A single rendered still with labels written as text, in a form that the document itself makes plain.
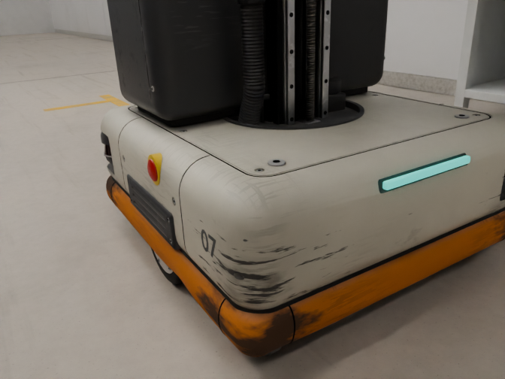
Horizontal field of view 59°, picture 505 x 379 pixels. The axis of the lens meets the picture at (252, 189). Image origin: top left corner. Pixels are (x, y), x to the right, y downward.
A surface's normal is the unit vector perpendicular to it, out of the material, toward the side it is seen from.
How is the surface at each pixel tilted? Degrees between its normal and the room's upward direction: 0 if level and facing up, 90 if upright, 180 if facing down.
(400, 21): 90
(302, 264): 90
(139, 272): 0
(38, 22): 90
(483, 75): 90
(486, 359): 0
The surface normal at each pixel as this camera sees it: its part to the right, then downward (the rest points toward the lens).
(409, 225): 0.53, 0.31
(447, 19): -0.84, 0.24
